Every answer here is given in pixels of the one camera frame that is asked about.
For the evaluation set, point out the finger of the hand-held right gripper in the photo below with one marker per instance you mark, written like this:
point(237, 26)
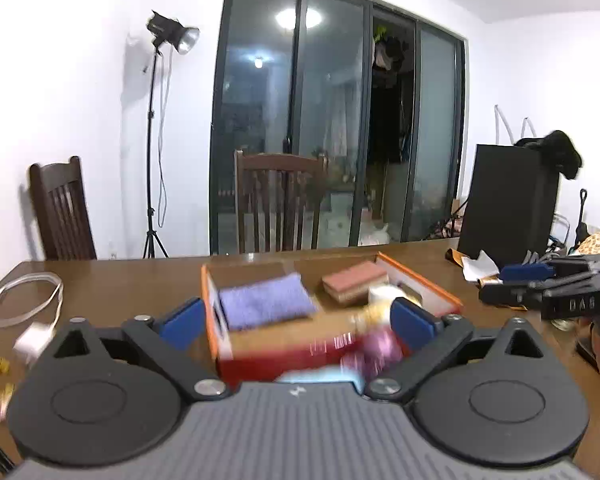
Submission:
point(525, 272)
point(510, 294)

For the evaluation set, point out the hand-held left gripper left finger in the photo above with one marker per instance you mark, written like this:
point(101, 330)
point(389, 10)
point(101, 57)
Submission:
point(185, 322)

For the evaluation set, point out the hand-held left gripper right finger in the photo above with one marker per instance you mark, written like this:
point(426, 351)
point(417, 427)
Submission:
point(412, 327)

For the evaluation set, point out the yellow and white soft toy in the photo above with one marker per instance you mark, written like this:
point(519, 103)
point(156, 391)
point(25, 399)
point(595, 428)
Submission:
point(377, 302)

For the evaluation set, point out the pink sponge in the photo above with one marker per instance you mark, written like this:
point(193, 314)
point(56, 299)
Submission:
point(355, 282)

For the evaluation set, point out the purple towel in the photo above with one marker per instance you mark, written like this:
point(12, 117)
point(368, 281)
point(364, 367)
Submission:
point(267, 302)

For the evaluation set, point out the red cardboard box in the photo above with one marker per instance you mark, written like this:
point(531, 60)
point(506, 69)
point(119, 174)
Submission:
point(280, 345)

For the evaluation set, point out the light blue cloth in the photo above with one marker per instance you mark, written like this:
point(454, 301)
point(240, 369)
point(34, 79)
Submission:
point(320, 376)

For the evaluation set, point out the crumpled paper scraps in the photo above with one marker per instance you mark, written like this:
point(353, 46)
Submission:
point(475, 267)

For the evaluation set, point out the black cloth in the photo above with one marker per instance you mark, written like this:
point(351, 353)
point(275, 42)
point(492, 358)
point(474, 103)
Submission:
point(560, 152)

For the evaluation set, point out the white charger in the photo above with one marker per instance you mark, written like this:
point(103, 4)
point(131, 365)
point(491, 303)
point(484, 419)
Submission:
point(32, 342)

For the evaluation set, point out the dark wooden chair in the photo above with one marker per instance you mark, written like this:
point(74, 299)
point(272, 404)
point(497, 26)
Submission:
point(280, 195)
point(65, 210)

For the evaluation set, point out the sliding glass door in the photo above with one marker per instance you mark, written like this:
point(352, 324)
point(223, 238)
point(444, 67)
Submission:
point(330, 110)

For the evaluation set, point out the hanging clothes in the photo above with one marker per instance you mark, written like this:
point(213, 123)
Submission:
point(387, 50)

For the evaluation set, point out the studio light on stand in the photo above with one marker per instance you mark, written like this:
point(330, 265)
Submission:
point(172, 30)

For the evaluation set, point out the white wall hangers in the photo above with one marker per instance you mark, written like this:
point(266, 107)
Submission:
point(502, 122)

